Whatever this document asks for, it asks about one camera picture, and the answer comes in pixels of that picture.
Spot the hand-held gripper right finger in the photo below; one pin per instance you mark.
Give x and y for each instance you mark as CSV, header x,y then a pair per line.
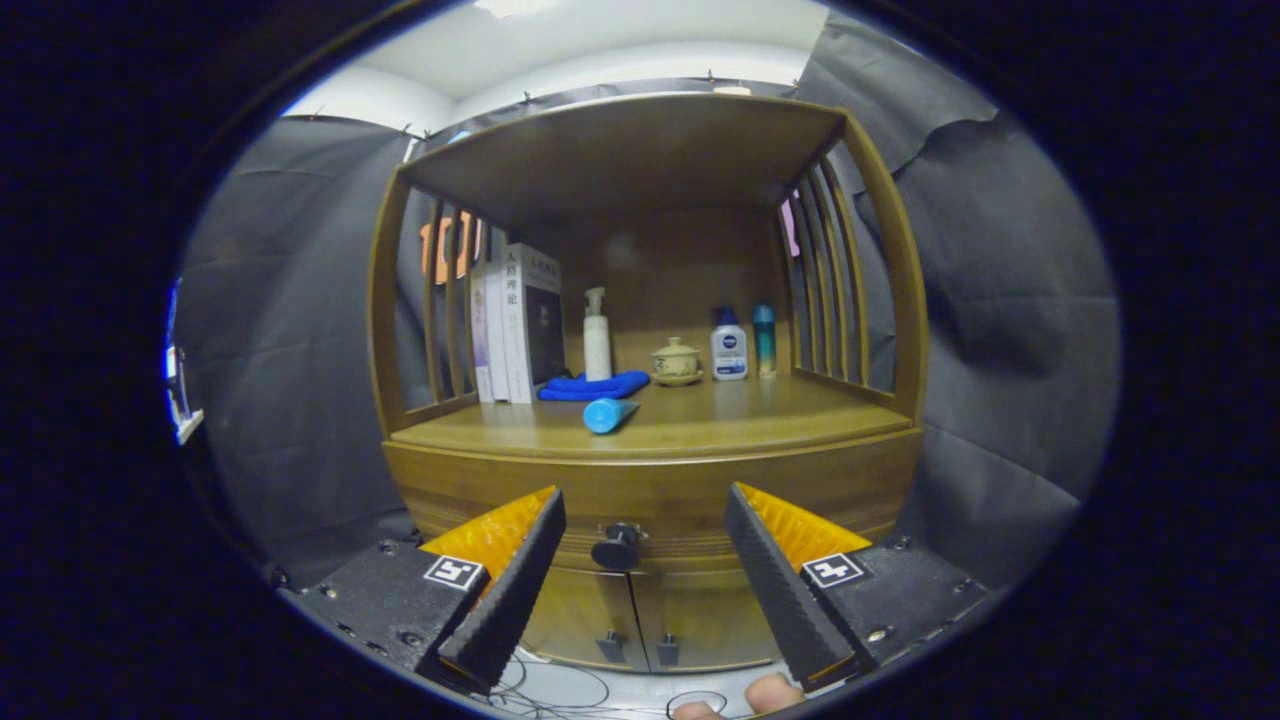
x,y
780,600

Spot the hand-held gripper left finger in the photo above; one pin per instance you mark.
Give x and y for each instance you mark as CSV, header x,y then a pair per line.
x,y
510,600

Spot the wooden drawer with black knob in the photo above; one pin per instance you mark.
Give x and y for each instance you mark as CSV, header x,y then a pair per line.
x,y
650,490

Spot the blue cosmetic tube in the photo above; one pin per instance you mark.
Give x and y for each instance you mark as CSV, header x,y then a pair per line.
x,y
608,415

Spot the wooden cabinet door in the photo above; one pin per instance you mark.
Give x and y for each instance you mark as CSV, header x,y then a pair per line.
x,y
585,615
700,615

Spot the wooden countertop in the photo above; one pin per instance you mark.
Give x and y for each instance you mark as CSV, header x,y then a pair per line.
x,y
760,415

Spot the brown wooden cabinet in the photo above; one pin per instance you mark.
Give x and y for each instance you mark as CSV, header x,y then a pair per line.
x,y
670,260

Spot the blue folded cloth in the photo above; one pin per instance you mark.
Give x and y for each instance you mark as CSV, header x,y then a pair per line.
x,y
595,386

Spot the white lotion bottle blue cap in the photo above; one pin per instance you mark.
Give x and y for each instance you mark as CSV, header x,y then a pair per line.
x,y
729,350

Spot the lidded beige tea cup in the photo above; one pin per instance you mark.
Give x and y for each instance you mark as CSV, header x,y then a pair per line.
x,y
676,362

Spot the teal slim bottle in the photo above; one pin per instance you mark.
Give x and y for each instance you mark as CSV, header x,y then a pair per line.
x,y
765,340

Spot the purple spined book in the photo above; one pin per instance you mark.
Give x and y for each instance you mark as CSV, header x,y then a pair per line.
x,y
479,340

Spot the white pump bottle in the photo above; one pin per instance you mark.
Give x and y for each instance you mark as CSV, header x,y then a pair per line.
x,y
598,345

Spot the white book with dark portrait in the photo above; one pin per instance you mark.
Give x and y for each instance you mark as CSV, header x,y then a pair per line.
x,y
545,330

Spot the small white shelf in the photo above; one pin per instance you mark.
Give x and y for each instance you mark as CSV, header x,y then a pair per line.
x,y
190,425

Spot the ceiling light panel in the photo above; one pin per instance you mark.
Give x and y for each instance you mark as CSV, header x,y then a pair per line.
x,y
515,7

